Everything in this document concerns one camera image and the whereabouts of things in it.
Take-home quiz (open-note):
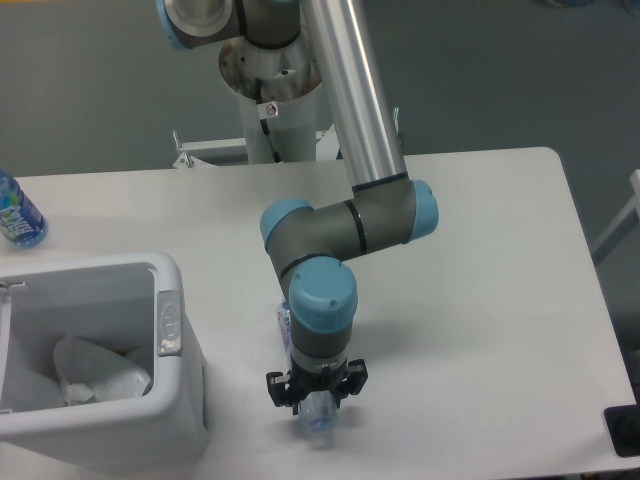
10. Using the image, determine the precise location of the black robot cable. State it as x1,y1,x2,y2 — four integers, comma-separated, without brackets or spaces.
254,77,284,164

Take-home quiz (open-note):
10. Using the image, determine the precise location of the white metal base frame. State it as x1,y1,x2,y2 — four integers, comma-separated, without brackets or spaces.
171,106,404,169

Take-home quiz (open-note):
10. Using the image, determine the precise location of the black clamp at table edge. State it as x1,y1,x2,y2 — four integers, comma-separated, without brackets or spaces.
604,404,639,458

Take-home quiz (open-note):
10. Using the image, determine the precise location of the white trash can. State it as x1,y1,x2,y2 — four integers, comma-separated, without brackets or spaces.
1,253,208,467

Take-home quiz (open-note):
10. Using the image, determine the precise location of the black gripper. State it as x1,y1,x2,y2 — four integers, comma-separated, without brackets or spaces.
266,359,368,415

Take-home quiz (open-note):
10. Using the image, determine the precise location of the clear plastic water bottle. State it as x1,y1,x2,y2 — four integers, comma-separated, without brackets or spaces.
276,300,339,444

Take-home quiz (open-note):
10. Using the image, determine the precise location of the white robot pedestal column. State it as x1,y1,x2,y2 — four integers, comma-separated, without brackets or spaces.
219,28,322,164

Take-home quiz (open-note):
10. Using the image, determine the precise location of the blue labelled drink bottle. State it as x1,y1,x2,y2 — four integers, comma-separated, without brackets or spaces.
1,171,47,248

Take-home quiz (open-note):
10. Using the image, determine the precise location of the white frame at right edge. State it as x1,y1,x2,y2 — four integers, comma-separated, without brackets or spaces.
591,170,639,266

